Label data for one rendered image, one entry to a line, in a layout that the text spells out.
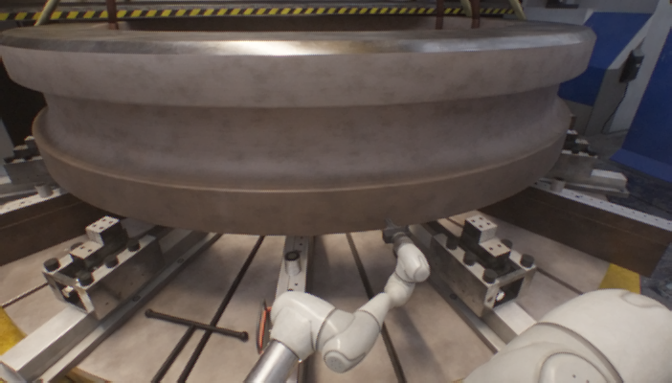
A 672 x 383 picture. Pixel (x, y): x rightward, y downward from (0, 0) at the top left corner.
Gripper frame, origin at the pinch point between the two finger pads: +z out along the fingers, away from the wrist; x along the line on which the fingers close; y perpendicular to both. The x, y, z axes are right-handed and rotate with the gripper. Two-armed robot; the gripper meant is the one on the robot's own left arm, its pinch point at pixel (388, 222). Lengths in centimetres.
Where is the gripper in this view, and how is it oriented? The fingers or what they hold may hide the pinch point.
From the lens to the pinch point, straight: 170.5
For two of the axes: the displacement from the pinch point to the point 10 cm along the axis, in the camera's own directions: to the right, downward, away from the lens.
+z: -2.2, -4.4, 8.7
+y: 0.0, -8.9, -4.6
